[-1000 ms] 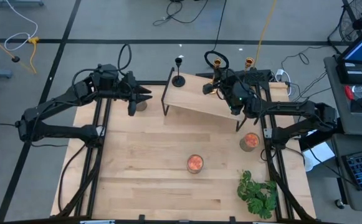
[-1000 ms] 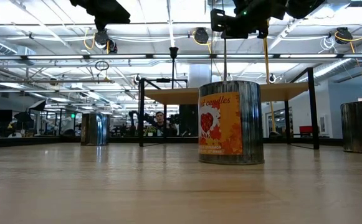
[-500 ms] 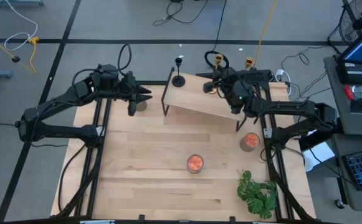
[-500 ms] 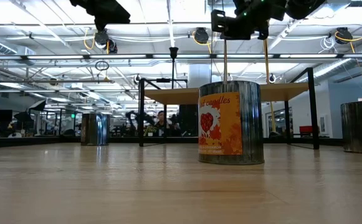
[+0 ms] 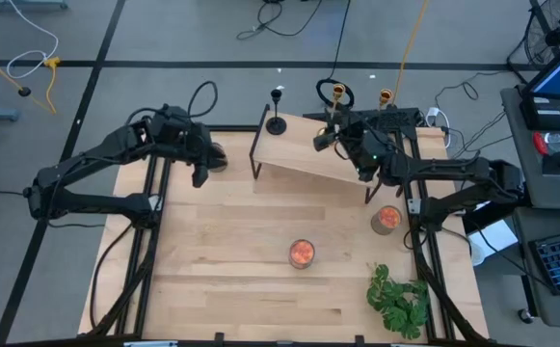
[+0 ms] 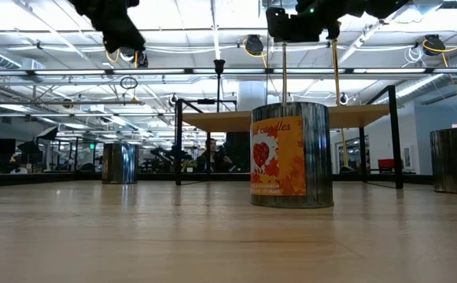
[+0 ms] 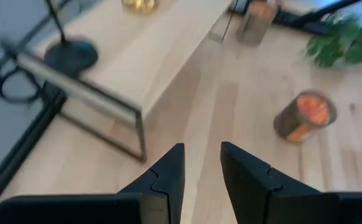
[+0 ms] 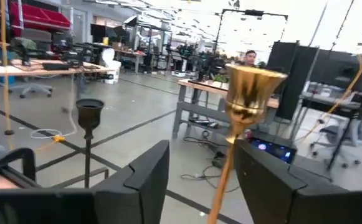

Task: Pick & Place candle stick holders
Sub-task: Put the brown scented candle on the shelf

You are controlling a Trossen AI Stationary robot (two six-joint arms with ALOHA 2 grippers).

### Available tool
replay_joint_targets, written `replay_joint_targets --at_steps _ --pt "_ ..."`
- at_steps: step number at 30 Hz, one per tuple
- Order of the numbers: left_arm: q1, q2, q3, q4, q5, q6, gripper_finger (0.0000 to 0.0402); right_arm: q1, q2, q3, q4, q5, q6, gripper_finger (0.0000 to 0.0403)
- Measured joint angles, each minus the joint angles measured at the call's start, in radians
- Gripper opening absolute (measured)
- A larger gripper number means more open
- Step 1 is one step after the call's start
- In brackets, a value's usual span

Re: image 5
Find green artificial leaf plant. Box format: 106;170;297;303
365;263;431;341

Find yellow plug cable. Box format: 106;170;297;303
42;56;64;116

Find wooden shelf riser black legs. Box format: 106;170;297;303
249;103;383;204

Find black label printer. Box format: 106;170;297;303
520;95;560;132

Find white floor cable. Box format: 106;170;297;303
5;0;61;81

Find grey side desk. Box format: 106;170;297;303
499;85;560;209

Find black aluminium frame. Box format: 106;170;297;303
86;107;491;346

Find black looped floor cable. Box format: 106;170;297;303
235;0;324;41

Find black floor fan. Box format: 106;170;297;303
506;0;560;84

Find red handled tool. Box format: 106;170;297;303
533;131;549;157

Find black coiled cable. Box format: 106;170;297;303
314;0;356;112

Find long yellow cable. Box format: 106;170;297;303
391;0;430;108

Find small black box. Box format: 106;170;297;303
542;150;560;177

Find thin black desk cables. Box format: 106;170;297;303
434;70;515;163

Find white paper sheet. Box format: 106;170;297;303
467;219;520;267

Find orange candle jar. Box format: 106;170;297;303
287;238;316;270
370;204;404;236

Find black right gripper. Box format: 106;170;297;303
313;109;387;182

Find gold candlestick holder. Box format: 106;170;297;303
316;83;348;139
378;88;395;112

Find grey candle jar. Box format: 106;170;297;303
210;142;229;174

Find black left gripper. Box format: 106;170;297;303
184;122;228;190

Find black candlestick holder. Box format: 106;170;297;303
265;88;288;137

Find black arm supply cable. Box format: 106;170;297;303
88;223;137;334

